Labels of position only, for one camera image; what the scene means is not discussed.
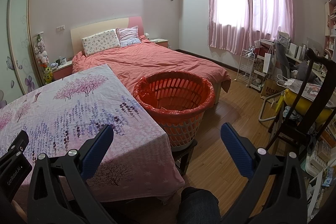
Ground pink nightstand with mug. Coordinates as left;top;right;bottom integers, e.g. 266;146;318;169
51;60;73;81

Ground brown paper bag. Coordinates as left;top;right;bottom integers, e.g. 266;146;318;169
260;78;283;100

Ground striped pink pillow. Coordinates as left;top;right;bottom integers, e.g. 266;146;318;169
116;26;142;47

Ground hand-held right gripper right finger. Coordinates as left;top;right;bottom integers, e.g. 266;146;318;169
210;123;308;224

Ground wardrobe with purple flower print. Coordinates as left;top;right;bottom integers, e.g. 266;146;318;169
0;0;44;109

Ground white wire rack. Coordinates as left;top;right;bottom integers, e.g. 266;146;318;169
238;49;257;87

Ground clear tube of plush toys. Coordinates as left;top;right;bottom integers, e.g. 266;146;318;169
33;33;50;67

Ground floral white pillow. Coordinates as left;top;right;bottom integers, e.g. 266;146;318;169
81;28;121;57

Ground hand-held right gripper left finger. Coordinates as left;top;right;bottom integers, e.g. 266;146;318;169
26;124;124;224

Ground cream and pink headboard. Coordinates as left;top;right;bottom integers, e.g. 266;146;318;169
70;16;145;56

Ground white metal tube frame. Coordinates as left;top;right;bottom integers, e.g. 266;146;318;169
259;94;279;123

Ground white shelf cart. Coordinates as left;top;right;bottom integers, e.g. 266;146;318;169
251;54;277;91

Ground yellow green plush toy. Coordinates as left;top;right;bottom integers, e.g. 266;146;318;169
43;67;53;84

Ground bed with salmon duvet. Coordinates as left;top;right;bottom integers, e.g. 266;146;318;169
71;35;232;107

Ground white pink bookshelf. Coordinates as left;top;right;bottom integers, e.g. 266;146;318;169
324;0;336;52

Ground flat white hanging bag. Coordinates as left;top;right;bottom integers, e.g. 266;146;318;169
263;53;275;74

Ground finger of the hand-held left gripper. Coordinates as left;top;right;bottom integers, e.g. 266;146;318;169
0;130;30;162

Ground orange laundry basket red liner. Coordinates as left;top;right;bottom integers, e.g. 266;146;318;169
133;70;216;149

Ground pink nightstand with book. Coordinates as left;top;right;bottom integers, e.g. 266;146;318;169
150;38;169;49

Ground person's leg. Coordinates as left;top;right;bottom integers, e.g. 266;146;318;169
180;187;221;224

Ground white plastic crate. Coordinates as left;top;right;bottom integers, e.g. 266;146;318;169
307;151;336;217

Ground magazine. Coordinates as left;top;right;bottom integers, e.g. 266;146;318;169
287;82;334;107

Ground pink curtain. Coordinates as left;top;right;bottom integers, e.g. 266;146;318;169
206;0;295;55

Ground dark wooden chair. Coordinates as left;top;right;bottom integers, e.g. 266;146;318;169
265;48;336;162

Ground white bag with rope handles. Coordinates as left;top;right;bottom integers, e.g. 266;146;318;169
277;76;300;88

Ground dark wooden stool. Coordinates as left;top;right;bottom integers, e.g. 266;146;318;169
172;139;199;176

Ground yellow cushion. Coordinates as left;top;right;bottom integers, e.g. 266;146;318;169
283;89;336;123

